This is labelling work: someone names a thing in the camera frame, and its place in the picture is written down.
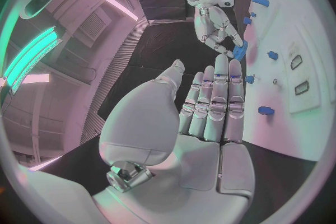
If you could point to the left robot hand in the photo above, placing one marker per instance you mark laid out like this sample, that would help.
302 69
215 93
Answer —
162 123

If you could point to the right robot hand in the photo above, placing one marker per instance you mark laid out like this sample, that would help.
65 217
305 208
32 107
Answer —
214 24

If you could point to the blue short cylinder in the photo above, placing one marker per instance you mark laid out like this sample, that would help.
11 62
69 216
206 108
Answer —
266 110

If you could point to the blue plug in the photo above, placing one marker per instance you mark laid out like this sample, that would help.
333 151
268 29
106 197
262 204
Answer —
272 55
249 79

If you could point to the glowing light bar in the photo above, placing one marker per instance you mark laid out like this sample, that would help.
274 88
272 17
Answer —
30 58

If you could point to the blue long cylinder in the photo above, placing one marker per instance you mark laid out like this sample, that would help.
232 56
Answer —
260 0

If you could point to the blue peg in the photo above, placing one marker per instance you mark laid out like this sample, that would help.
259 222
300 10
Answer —
247 20
253 14

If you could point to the white task board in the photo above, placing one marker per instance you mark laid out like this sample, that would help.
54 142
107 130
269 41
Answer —
286 60

